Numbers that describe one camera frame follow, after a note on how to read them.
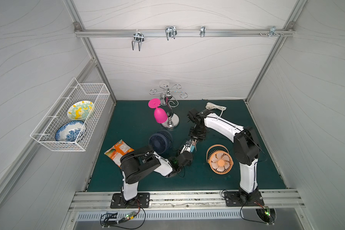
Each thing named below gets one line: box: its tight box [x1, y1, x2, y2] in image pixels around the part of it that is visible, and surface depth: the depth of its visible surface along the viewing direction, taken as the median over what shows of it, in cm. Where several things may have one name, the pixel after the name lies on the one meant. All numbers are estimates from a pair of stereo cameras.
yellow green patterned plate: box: [67, 100, 95, 121], surface depth 70 cm
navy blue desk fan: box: [148, 129, 173, 154], surface depth 87 cm
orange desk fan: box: [206, 144, 234, 175], surface depth 81 cm
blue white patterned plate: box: [55, 120, 85, 142], surface depth 63 cm
